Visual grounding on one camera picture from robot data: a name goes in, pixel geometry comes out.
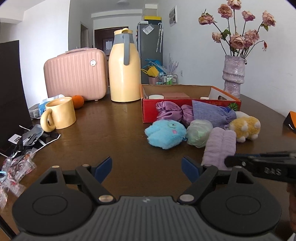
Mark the pink ribbed mini suitcase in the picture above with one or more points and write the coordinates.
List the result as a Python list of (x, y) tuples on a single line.
[(77, 72)]

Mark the grey refrigerator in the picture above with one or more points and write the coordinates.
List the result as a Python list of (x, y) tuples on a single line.
[(148, 41)]

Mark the yellow ceramic mug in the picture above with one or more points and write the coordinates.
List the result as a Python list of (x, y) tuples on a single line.
[(59, 114)]

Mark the clear plastic wrappers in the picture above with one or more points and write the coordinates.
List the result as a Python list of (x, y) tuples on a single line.
[(13, 170)]

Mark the dried pink roses bouquet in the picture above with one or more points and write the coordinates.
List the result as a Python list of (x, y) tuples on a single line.
[(236, 40)]

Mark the yellow thermos jug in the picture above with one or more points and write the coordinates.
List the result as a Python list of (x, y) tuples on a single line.
[(124, 68)]

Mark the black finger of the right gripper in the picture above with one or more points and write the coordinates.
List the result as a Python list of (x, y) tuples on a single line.
[(277, 166)]

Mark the orange black wedge object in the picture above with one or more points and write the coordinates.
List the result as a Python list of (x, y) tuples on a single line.
[(290, 121)]

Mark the green mesh bath ball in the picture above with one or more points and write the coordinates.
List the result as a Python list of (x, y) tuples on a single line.
[(198, 133)]

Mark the orange fruit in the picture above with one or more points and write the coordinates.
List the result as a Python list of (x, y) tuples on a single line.
[(78, 101)]

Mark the purple textured vase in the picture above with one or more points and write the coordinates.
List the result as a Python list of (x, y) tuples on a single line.
[(233, 74)]

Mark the blue tissue pack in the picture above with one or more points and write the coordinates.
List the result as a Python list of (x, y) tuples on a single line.
[(41, 105)]

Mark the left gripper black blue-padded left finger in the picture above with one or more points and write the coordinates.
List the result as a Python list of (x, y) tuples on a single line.
[(80, 186)]

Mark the yellow white plush toy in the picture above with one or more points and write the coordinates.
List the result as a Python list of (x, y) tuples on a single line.
[(245, 127)]

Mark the red cardboard tray box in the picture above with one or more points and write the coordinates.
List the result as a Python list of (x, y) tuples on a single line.
[(203, 93)]

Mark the purple knit drawstring pouch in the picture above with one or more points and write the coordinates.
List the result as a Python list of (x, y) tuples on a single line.
[(218, 116)]

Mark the dark brown door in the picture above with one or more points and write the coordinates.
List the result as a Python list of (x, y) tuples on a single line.
[(104, 38)]

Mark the yellow box on fridge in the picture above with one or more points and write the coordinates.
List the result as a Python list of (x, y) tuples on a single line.
[(152, 18)]

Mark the lilac fluffy headband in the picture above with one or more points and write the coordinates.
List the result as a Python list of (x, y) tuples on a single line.
[(220, 144)]

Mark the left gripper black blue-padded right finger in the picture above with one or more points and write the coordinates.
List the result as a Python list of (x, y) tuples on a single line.
[(209, 185)]

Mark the white round sponge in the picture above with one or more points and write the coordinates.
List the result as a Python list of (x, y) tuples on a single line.
[(156, 96)]

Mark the wire rack with bottles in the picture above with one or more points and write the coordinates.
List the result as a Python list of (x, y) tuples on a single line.
[(167, 79)]

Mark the blue plush toy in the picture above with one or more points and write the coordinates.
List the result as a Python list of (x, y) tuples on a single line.
[(165, 134)]

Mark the black paper bag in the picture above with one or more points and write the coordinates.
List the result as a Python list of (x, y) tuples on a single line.
[(15, 117)]

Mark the pink yellow sponge block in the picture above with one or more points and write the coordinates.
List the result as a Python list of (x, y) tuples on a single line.
[(175, 95)]

